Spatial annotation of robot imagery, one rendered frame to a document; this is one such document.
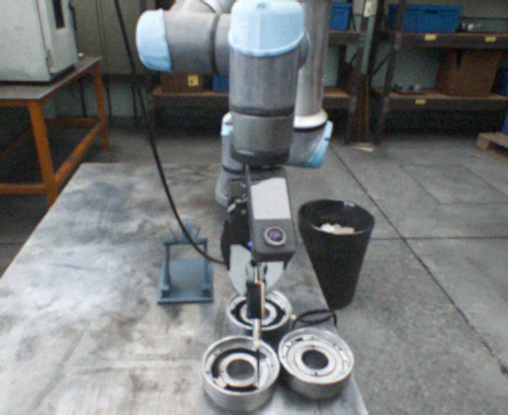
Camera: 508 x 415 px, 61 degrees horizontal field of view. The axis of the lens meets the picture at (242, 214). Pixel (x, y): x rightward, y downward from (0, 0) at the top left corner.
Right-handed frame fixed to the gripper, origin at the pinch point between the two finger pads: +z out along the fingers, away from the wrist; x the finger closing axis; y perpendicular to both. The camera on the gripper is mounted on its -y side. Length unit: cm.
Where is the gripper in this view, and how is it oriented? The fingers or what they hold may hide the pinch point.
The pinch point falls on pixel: (255, 291)
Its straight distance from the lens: 59.4
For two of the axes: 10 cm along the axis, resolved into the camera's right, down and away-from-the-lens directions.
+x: -10.0, 0.1, -0.9
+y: -0.8, -4.7, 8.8
